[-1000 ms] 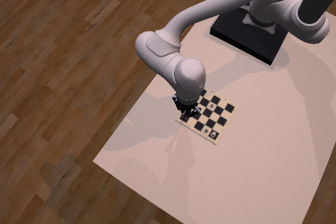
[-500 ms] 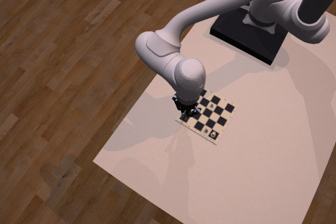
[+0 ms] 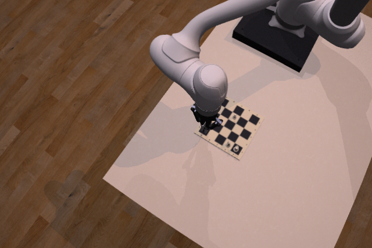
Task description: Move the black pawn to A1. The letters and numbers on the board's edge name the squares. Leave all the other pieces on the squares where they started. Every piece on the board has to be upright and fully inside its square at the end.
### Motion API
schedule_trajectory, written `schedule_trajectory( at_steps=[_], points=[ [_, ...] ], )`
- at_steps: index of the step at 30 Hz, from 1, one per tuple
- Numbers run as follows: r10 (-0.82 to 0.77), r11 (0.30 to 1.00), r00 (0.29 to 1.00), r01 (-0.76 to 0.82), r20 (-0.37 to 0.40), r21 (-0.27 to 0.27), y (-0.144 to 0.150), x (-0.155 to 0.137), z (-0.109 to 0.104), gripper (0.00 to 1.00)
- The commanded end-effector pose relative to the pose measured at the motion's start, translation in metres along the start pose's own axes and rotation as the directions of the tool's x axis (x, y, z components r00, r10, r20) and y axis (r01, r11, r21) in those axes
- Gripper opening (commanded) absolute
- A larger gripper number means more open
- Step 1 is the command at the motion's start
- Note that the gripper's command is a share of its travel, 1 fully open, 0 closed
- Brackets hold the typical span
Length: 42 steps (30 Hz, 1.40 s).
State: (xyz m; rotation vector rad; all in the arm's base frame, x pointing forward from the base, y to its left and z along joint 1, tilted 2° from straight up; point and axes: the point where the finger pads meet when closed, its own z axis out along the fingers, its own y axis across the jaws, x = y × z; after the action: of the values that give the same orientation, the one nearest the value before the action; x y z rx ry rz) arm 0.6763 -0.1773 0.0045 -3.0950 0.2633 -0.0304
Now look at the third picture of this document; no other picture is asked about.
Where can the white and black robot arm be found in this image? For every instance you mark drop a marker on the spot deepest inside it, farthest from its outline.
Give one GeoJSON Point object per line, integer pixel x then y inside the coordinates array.
{"type": "Point", "coordinates": [177, 56]}

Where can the chessboard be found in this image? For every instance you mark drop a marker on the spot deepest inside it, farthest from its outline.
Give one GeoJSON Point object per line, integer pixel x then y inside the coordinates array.
{"type": "Point", "coordinates": [239, 131]}

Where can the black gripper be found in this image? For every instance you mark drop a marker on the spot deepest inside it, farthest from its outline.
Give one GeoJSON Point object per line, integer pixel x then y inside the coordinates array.
{"type": "Point", "coordinates": [206, 121]}

